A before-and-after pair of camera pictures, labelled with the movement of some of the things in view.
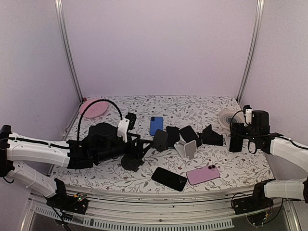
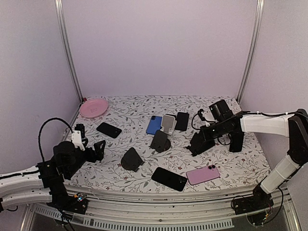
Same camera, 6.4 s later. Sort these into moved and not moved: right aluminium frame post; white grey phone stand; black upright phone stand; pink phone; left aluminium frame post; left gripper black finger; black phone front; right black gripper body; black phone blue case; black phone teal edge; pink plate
Moved: right black gripper body; left gripper black finger; white grey phone stand; black phone teal edge
Not moved: left aluminium frame post; black upright phone stand; pink phone; black phone front; right aluminium frame post; pink plate; black phone blue case
